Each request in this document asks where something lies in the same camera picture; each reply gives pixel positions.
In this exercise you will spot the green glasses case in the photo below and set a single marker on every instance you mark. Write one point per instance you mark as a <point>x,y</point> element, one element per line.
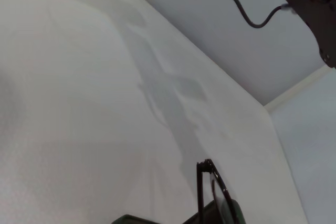
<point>237,213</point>

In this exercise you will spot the black glasses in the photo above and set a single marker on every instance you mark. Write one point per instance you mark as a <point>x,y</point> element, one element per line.
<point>204,163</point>

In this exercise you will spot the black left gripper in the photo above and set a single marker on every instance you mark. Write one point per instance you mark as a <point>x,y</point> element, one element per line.
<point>315,3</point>

